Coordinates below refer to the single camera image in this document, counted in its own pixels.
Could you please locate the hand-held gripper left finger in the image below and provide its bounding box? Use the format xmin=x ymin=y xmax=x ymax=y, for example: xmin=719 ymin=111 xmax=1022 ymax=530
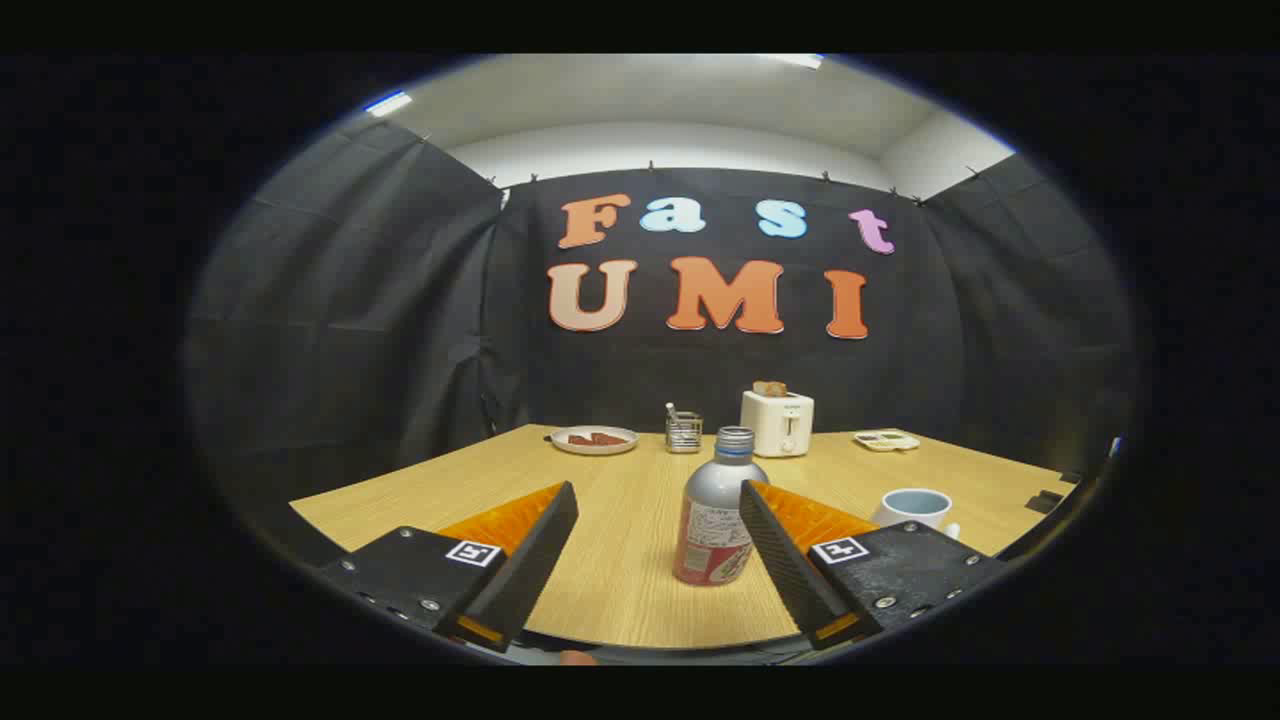
xmin=318 ymin=481 xmax=580 ymax=654

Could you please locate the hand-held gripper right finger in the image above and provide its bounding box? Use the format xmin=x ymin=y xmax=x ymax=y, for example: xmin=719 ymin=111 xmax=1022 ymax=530
xmin=738 ymin=479 xmax=1009 ymax=652

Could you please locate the silver juice bottle red label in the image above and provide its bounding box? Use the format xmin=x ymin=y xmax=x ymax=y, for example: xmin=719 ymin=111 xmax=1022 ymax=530
xmin=672 ymin=426 xmax=771 ymax=587

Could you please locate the white cup blue inside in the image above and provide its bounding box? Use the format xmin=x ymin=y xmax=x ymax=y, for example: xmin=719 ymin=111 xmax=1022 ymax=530
xmin=870 ymin=488 xmax=961 ymax=541

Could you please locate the wooden table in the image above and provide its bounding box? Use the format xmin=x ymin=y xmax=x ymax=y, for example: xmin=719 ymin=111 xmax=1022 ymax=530
xmin=288 ymin=423 xmax=1081 ymax=651

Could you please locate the white plate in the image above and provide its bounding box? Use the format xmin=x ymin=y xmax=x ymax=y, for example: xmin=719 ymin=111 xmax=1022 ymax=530
xmin=550 ymin=425 xmax=640 ymax=457

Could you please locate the white toaster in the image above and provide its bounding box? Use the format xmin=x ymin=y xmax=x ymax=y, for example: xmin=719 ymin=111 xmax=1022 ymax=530
xmin=740 ymin=390 xmax=815 ymax=459

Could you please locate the black backdrop cloth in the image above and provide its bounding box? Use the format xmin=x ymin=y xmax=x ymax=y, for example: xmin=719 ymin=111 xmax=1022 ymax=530
xmin=183 ymin=120 xmax=1141 ymax=561

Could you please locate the wire mesh holder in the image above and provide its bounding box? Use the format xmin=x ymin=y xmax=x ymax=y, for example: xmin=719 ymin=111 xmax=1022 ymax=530
xmin=665 ymin=404 xmax=704 ymax=455

